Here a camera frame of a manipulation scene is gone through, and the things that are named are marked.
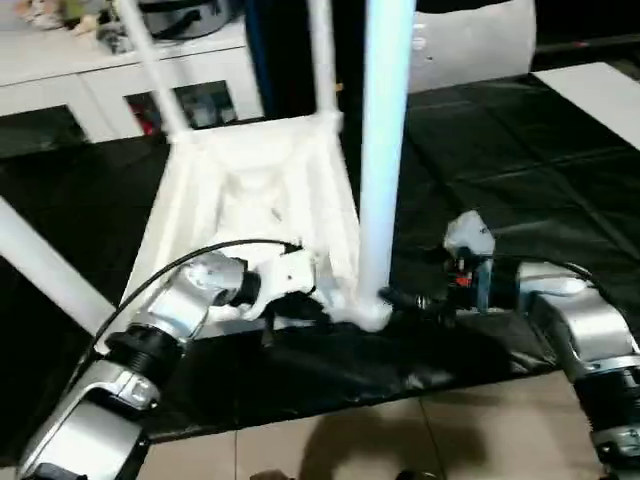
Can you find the white glass-door cabinet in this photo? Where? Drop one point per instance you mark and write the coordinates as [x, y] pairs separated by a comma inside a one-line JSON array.
[[60, 65]]

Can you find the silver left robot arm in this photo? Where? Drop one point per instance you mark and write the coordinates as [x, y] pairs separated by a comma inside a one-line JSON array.
[[150, 350]]

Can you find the white flat panel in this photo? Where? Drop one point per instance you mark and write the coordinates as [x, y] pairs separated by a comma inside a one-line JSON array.
[[595, 100]]

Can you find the small white plush toy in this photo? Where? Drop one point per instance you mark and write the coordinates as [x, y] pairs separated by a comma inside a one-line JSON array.
[[45, 12]]

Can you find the grey cushion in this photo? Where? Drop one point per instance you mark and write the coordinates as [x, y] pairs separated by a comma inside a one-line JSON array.
[[475, 45]]

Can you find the grey round appliance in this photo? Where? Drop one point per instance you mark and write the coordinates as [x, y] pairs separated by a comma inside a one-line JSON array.
[[190, 12]]

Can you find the white plastic table top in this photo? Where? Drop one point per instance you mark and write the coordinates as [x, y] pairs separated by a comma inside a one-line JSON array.
[[250, 190]]

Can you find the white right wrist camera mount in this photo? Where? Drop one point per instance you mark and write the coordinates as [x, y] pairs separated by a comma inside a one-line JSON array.
[[468, 240]]

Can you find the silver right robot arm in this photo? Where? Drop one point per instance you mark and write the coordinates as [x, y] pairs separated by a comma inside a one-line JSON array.
[[580, 330]]

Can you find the black work mat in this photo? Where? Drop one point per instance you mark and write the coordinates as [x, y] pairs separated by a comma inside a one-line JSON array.
[[520, 160]]

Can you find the white plastic table leg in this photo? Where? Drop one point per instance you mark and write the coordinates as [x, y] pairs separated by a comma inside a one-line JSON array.
[[385, 140], [323, 60], [45, 260], [150, 70]]

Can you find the black furniture with yellow label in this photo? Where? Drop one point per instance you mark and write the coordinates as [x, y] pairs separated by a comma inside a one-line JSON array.
[[340, 45]]

